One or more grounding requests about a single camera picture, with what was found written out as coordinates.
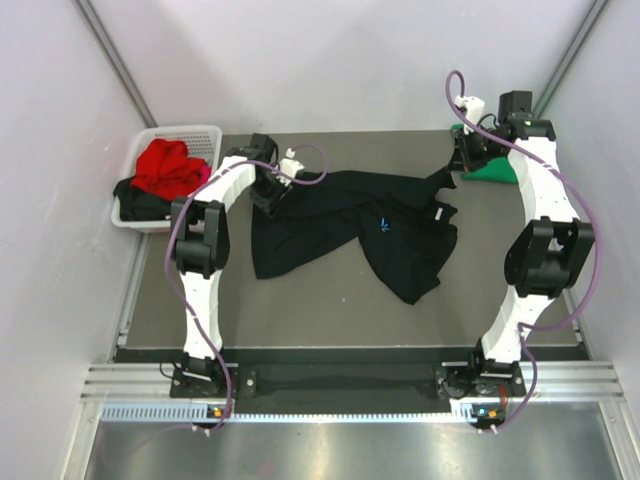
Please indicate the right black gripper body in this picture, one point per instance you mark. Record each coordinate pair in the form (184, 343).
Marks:
(475, 150)

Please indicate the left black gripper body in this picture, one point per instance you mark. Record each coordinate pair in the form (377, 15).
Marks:
(266, 192)

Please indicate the black t shirt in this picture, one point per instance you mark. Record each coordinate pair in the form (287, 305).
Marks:
(404, 231)

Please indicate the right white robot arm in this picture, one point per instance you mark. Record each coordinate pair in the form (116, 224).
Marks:
(545, 259)

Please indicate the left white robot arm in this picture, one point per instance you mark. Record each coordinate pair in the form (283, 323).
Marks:
(200, 250)

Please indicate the green folded t shirt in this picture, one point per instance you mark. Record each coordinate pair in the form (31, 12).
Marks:
(497, 171)

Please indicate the pink garment in basket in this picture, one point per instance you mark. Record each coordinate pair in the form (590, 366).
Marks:
(204, 174)

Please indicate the white plastic laundry basket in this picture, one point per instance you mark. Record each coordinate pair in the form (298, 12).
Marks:
(203, 141)

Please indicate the red t shirt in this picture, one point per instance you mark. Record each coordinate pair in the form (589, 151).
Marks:
(167, 170)

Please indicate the black garment in basket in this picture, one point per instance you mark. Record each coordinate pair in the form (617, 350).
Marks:
(138, 205)

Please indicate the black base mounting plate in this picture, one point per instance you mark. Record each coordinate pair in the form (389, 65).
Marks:
(420, 380)

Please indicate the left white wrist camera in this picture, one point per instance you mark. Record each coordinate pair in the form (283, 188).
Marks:
(289, 168)

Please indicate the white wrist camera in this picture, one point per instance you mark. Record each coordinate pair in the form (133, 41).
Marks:
(471, 106)
(289, 168)

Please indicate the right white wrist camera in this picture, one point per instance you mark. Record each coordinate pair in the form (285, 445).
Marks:
(471, 106)

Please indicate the aluminium frame rail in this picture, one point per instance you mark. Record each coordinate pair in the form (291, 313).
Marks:
(555, 381)

